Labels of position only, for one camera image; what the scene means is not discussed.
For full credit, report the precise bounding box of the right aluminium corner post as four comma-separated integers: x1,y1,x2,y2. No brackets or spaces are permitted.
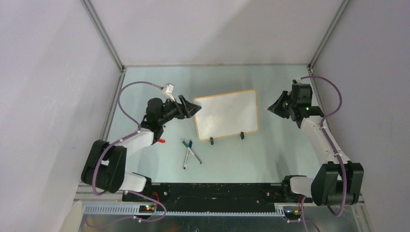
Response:
307,0,352,73

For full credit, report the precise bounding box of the aluminium frame rail front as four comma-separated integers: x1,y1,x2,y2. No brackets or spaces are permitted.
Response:
74,182,365,206

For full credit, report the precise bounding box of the grey cable duct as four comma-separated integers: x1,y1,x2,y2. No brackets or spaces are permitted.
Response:
84,204,285,217

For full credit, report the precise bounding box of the green marker pen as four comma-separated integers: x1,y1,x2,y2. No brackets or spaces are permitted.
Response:
182,141,203,164

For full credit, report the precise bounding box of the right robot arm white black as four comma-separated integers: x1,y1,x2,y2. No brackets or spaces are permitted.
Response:
268,80,364,206

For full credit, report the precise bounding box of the left aluminium corner post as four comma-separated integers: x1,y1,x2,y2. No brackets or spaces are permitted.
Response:
80,0,125,72

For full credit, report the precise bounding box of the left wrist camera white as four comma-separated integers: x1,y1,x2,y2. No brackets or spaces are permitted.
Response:
161,83,175,102

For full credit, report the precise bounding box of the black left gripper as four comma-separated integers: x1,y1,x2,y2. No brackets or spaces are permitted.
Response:
158,95,201,126

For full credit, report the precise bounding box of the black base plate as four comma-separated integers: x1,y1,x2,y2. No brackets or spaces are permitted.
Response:
122,182,313,213

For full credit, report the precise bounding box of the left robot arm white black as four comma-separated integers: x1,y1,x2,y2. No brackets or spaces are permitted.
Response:
81,95,202,201

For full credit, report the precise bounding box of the blue marker pen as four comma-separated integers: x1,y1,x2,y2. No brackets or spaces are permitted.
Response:
183,140,192,169

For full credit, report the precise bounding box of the aluminium corner post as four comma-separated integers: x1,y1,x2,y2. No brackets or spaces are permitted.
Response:
80,0,125,72
307,0,352,73

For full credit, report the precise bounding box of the whiteboard with orange frame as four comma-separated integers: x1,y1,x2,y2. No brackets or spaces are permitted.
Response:
193,89,259,141

